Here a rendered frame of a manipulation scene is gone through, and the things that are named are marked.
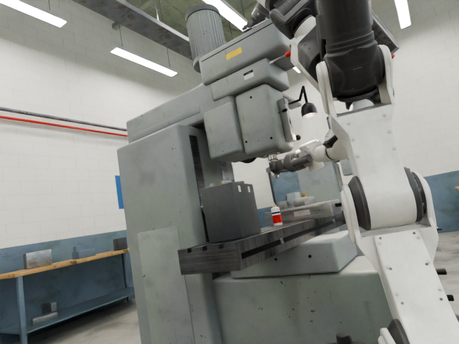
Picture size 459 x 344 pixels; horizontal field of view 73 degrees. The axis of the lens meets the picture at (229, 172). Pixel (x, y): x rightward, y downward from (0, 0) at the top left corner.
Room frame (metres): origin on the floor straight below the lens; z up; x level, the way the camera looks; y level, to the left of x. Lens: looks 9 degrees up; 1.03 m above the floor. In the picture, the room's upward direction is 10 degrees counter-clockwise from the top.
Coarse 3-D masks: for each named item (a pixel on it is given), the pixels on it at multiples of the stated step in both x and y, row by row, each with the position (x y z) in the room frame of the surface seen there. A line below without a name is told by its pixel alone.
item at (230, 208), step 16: (208, 192) 1.06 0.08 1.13; (224, 192) 1.04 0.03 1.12; (240, 192) 1.09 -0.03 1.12; (208, 208) 1.06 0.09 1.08; (224, 208) 1.04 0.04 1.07; (240, 208) 1.06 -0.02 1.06; (256, 208) 1.22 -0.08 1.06; (208, 224) 1.06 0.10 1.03; (224, 224) 1.04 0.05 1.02; (240, 224) 1.04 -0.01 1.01; (256, 224) 1.18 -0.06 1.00; (224, 240) 1.05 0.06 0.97
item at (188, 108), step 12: (180, 96) 1.63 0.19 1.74; (192, 96) 1.59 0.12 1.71; (204, 96) 1.55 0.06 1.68; (228, 96) 1.47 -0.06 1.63; (156, 108) 1.74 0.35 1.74; (168, 108) 1.69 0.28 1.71; (180, 108) 1.64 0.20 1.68; (192, 108) 1.59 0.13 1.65; (204, 108) 1.55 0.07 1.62; (132, 120) 1.85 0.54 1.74; (144, 120) 1.80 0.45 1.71; (156, 120) 1.74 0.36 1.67; (168, 120) 1.69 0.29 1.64; (180, 120) 1.64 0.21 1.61; (192, 120) 1.60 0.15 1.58; (132, 132) 1.86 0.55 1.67; (144, 132) 1.80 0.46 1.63
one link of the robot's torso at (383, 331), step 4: (384, 328) 0.75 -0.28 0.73; (380, 332) 0.76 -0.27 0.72; (384, 332) 0.73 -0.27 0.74; (388, 332) 0.72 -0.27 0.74; (380, 336) 0.75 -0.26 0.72; (384, 336) 0.72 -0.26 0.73; (388, 336) 0.70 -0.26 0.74; (380, 340) 0.73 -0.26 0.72; (384, 340) 0.73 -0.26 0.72; (388, 340) 0.69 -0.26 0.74; (392, 340) 0.68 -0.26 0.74
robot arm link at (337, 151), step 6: (336, 138) 1.02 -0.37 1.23; (324, 144) 1.07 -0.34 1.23; (330, 144) 1.05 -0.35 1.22; (336, 144) 1.04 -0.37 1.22; (342, 144) 1.03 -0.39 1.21; (318, 150) 1.17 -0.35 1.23; (324, 150) 1.11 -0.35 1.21; (330, 150) 1.07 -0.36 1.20; (336, 150) 1.05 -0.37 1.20; (342, 150) 1.05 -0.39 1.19; (318, 156) 1.18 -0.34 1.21; (324, 156) 1.12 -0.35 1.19; (330, 156) 1.10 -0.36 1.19; (336, 156) 1.07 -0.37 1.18; (342, 156) 1.06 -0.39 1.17
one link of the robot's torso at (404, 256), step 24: (432, 216) 0.78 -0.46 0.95; (360, 240) 0.80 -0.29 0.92; (384, 240) 0.78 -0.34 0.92; (408, 240) 0.77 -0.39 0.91; (432, 240) 0.77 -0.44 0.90; (384, 264) 0.76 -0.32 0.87; (408, 264) 0.75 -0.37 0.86; (432, 264) 0.73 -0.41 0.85; (384, 288) 0.83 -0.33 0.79; (408, 288) 0.73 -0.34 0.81; (432, 288) 0.72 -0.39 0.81; (408, 312) 0.71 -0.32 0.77; (432, 312) 0.70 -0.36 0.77; (408, 336) 0.69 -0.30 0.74; (432, 336) 0.67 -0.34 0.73; (456, 336) 0.66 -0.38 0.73
